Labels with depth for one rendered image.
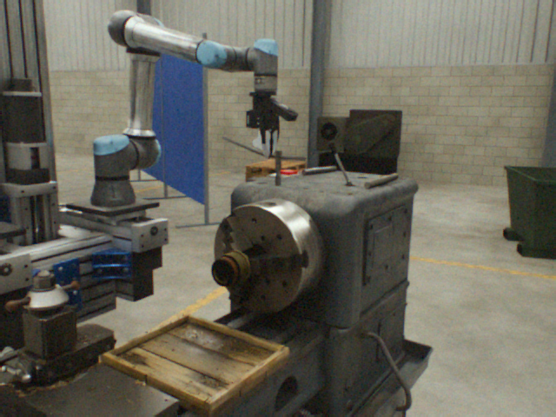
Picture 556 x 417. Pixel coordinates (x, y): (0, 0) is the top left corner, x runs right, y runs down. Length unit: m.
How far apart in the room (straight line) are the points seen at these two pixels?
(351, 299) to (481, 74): 9.88
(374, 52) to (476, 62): 2.10
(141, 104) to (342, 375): 1.14
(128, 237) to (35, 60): 0.63
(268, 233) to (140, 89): 0.77
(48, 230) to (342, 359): 1.02
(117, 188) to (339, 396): 0.99
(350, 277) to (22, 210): 1.02
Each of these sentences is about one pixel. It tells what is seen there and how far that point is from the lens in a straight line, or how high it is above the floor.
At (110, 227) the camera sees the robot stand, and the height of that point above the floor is 1.09.
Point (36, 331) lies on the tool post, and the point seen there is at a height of 1.08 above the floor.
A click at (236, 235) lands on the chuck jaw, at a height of 1.15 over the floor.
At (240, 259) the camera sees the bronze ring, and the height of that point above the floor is 1.11.
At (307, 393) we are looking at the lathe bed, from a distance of 1.51.
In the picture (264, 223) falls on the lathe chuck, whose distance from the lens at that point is 1.36.
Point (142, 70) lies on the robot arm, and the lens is 1.85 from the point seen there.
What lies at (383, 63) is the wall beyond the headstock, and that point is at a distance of 11.51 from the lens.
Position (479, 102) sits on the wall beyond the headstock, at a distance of 11.14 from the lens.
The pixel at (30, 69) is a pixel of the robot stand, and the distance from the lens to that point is 1.81.
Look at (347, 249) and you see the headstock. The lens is 1.43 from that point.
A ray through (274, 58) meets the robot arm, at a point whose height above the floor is 1.65.
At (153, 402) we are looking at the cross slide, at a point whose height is 0.97.
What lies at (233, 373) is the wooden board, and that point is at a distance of 1.23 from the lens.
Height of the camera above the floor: 1.50
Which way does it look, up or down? 12 degrees down
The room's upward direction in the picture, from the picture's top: 1 degrees clockwise
